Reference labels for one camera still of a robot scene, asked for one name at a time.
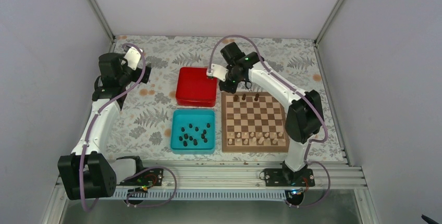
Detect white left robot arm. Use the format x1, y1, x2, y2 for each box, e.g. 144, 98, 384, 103
57, 47, 151, 200

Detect blue plastic tray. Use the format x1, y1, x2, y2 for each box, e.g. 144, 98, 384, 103
170, 109, 216, 155

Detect aluminium front rail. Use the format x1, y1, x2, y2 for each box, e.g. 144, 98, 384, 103
55, 161, 367, 201

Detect red square tin lid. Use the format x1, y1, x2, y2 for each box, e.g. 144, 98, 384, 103
175, 67, 217, 107

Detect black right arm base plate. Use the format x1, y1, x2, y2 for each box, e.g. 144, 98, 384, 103
260, 168, 315, 188

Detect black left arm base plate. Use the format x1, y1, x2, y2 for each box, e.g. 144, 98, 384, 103
118, 168, 164, 188

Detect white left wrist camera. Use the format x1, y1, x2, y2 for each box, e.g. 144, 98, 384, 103
124, 47, 142, 70

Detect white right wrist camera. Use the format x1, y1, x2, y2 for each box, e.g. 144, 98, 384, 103
206, 64, 228, 82

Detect floral patterned table mat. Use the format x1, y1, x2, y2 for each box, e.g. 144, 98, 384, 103
103, 35, 346, 163

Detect wooden chessboard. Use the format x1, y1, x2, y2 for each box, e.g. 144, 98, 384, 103
221, 92, 289, 153

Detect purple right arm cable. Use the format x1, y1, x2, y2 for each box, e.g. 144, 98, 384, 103
207, 35, 332, 209

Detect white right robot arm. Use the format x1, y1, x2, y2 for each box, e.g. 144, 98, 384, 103
206, 42, 326, 186

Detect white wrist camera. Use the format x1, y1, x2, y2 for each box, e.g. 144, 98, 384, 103
124, 47, 142, 70
206, 64, 228, 82

